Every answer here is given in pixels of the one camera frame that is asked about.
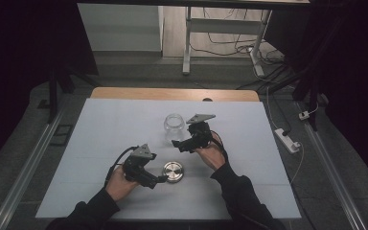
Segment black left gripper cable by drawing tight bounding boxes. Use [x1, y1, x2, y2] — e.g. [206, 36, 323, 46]
[103, 145, 139, 188]

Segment black rectangular floor frame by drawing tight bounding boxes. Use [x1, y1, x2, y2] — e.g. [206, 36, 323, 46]
[49, 124, 75, 148]

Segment white power strip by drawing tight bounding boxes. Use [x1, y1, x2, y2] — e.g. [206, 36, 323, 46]
[274, 127, 302, 154]

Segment tangled black floor cables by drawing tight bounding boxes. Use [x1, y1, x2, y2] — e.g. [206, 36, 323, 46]
[190, 8, 287, 66]

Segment white panel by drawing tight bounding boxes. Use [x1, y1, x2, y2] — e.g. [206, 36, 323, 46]
[77, 3, 165, 53]

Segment white desk frame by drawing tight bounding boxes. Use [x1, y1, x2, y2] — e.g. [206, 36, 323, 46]
[181, 6, 273, 78]

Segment black stand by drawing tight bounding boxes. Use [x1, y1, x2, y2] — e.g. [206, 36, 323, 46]
[258, 9, 336, 132]
[37, 54, 101, 125]

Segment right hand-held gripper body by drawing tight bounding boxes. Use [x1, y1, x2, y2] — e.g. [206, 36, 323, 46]
[185, 113, 218, 151]

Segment white table mat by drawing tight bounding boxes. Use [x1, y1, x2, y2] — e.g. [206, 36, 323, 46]
[35, 98, 303, 221]

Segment wooden table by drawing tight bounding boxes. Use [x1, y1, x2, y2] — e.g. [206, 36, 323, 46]
[90, 86, 261, 103]

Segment metal floor rail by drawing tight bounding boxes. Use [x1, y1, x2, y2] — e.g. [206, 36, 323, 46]
[0, 104, 69, 230]
[294, 101, 368, 230]

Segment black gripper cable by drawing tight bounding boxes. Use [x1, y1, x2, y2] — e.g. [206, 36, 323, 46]
[208, 129, 230, 161]
[103, 145, 139, 188]

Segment black curtain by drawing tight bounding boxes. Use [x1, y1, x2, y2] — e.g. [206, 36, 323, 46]
[0, 0, 100, 176]
[264, 0, 368, 195]

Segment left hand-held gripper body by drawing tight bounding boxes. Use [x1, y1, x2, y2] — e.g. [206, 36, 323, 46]
[122, 143, 158, 184]

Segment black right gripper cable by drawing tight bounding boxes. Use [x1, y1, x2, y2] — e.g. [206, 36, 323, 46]
[208, 129, 230, 161]

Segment thin white cable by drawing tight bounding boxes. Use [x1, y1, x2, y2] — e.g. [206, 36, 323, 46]
[265, 85, 306, 185]

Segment person's right hand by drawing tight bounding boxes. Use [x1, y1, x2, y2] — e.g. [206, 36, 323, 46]
[195, 131, 228, 172]

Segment person's left hand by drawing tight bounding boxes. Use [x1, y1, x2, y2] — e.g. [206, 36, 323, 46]
[104, 165, 141, 203]

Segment round silver metal lid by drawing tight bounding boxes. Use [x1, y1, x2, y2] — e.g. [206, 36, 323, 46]
[161, 160, 185, 184]

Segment clear glass jar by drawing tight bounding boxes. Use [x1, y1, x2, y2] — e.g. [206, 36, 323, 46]
[163, 112, 187, 142]

